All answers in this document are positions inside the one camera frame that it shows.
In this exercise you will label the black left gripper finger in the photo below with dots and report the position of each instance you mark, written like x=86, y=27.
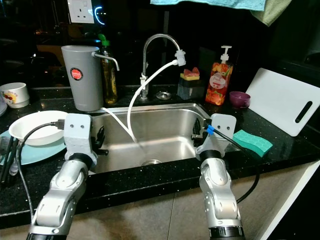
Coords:
x=100, y=136

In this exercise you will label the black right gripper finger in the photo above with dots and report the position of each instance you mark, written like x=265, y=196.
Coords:
x=197, y=130
x=208, y=129

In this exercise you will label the white bowl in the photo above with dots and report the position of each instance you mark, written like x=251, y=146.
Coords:
x=35, y=125

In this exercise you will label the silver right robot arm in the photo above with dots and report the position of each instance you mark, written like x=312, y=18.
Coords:
x=220, y=195

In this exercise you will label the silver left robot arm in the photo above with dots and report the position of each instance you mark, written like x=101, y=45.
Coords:
x=65, y=195

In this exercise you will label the thin white tube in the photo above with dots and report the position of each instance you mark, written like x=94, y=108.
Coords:
x=117, y=119

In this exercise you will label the stainless steel sink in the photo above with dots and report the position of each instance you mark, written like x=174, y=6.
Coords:
x=172, y=127

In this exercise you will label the dark clear sponge holder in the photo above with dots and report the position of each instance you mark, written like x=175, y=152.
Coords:
x=191, y=90

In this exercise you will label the orange dish soap pump bottle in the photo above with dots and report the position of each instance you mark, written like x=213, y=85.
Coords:
x=217, y=87

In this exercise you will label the purple cup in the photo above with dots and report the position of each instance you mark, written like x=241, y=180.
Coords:
x=239, y=99

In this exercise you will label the grey water filter canister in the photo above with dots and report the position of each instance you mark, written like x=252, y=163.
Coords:
x=81, y=92

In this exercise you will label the green sponge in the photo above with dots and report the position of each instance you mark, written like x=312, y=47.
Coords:
x=255, y=142

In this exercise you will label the steel sink drain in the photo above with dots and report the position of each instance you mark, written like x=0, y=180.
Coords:
x=151, y=162

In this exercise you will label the teal plate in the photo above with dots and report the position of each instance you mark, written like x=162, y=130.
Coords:
x=45, y=152

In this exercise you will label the red and yellow sponge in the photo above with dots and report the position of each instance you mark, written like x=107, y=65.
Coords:
x=191, y=74

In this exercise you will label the oil bottle with green cap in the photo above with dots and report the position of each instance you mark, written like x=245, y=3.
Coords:
x=109, y=80

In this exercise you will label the white faucet diverter head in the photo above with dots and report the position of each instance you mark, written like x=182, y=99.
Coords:
x=180, y=58

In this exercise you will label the white plastic cutting board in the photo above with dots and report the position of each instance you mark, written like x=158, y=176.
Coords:
x=277, y=100

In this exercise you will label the white printed mug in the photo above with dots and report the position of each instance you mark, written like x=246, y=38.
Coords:
x=15, y=95

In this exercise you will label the white cabinet panel edge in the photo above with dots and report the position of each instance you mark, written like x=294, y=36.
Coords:
x=295, y=194

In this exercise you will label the blue towel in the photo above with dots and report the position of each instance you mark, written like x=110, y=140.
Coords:
x=205, y=3

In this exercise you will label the olive green towel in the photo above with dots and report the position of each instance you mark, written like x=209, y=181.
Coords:
x=272, y=12

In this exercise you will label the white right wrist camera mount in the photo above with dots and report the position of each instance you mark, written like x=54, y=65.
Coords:
x=227, y=122

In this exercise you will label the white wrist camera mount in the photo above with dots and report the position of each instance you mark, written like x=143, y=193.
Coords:
x=227, y=122
x=80, y=127

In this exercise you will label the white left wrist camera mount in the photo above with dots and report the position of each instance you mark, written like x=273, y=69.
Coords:
x=80, y=127

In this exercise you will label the white wall socket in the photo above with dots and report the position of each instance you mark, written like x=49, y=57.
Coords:
x=80, y=11

